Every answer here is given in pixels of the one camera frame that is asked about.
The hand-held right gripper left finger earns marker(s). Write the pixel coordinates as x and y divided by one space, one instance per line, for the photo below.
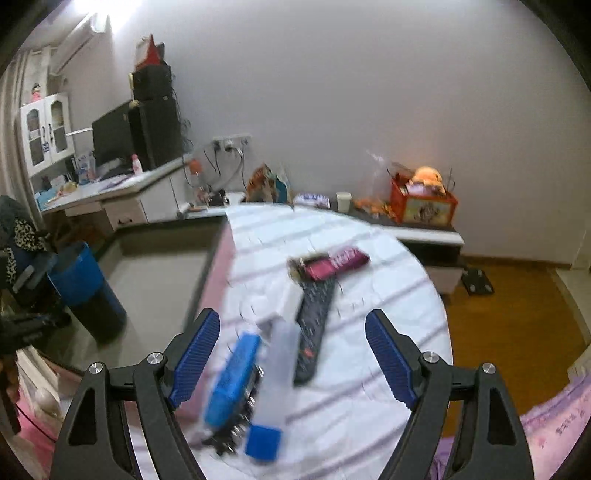
198 357

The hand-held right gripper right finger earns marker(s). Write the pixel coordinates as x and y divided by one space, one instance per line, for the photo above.
388 362

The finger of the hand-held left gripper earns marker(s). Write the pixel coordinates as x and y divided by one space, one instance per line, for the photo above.
27 325

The blue battery pack black holder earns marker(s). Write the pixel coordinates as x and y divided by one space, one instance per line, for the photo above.
233 378

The blue and black metal cup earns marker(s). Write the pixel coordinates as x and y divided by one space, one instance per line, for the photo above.
87 295

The black remote control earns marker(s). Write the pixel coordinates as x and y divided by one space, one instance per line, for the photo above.
314 332

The translucent tube with blue cap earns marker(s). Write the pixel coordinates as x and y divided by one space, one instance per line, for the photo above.
279 364

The office chair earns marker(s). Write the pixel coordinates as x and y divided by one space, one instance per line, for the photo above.
27 277

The leopard print cloth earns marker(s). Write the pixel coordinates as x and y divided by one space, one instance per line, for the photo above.
21 235

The pink snack packet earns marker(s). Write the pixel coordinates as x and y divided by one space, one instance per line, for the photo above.
339 262

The pink blanket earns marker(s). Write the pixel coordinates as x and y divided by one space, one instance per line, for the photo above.
32 443

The white nightstand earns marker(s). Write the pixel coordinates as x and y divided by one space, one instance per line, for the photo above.
434 251
231 199

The black floor scale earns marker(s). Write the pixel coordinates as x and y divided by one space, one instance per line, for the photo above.
478 281

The small dark brown object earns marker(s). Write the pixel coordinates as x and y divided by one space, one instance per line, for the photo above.
296 270

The lint roller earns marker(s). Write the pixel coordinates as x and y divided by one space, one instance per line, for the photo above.
190 210

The orange snack packets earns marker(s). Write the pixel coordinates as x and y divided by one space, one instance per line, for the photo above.
374 208

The red storage box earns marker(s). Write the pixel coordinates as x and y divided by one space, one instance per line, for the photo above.
425 207

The white paper cup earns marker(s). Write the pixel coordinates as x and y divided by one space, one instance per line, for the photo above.
344 202

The blue white box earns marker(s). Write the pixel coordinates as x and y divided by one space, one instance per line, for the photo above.
86 167

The black keyboard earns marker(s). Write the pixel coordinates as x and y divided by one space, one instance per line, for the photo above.
113 173

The white desk with drawers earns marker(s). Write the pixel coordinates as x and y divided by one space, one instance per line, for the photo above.
134 184

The purple bed sheet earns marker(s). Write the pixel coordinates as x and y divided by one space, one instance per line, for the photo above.
554 424

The purple white packet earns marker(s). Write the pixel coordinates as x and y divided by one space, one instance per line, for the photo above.
311 199

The orange snack bag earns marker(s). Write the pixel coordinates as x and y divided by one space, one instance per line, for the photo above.
262 184

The orange plush toy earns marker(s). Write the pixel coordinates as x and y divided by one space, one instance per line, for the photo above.
427 177

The clear plastic bag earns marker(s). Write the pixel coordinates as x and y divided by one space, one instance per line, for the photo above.
378 173

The white glass door cabinet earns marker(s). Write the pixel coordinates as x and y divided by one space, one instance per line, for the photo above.
44 134

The white pink bottle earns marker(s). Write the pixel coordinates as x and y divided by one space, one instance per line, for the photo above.
136 165

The black computer monitor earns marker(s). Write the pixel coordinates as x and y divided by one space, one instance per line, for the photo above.
113 136

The beige curtain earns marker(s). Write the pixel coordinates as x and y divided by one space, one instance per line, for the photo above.
9 115

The black computer tower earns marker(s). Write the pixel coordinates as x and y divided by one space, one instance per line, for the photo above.
157 134

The white air conditioner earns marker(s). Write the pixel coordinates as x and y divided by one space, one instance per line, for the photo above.
78 39

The red paper bag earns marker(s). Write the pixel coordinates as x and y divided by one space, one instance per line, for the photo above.
151 53

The white bed frame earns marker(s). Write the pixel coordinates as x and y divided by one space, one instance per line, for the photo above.
39 383

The white wall socket strip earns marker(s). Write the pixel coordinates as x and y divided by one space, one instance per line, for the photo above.
231 141

